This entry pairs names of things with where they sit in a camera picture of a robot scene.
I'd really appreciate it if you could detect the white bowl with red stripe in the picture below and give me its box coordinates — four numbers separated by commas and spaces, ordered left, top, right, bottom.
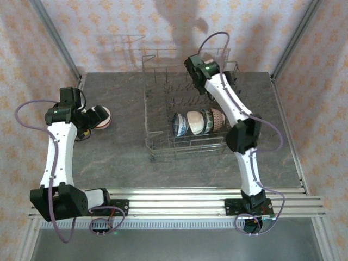
91, 105, 112, 131

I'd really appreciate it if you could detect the brown patterned bowl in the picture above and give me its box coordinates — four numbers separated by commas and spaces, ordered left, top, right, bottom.
210, 108, 227, 133

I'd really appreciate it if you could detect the plain cream bowl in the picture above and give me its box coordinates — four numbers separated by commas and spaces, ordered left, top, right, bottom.
186, 110, 205, 136

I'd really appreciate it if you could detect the blue and white floral bowl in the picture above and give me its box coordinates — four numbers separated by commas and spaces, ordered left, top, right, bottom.
172, 112, 190, 138

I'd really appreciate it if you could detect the teal patterned bowl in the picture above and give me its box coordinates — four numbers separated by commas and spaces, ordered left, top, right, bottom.
201, 108, 215, 134

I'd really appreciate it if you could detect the grey metal panel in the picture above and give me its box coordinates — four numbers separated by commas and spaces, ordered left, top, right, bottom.
28, 219, 326, 261

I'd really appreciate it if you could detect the thin black camera cable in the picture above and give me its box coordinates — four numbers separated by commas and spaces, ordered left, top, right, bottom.
74, 130, 92, 142

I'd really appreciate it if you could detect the aluminium table side rail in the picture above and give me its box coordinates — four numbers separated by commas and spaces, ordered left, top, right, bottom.
53, 73, 88, 191
270, 73, 311, 196

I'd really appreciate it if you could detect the purple robot arm cable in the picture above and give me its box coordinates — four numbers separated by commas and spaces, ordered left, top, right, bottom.
14, 99, 127, 244
197, 31, 285, 237

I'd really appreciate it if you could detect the aluminium frame post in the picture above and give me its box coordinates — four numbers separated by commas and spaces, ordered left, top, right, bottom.
271, 0, 324, 79
28, 0, 84, 81

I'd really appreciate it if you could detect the wire dish rack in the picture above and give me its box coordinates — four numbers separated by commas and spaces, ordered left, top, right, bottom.
141, 48, 255, 164

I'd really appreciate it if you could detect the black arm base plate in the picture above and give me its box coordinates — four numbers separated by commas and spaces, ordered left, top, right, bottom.
225, 198, 274, 218
80, 199, 130, 218

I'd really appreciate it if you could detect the aluminium extrusion rail bed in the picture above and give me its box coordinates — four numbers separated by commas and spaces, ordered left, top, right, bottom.
28, 187, 327, 220

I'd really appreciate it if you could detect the grey slotted cable duct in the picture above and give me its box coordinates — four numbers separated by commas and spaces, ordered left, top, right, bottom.
40, 219, 247, 229

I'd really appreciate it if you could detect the aluminium frame leg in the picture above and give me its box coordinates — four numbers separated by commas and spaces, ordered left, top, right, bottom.
13, 217, 41, 261
311, 217, 345, 261

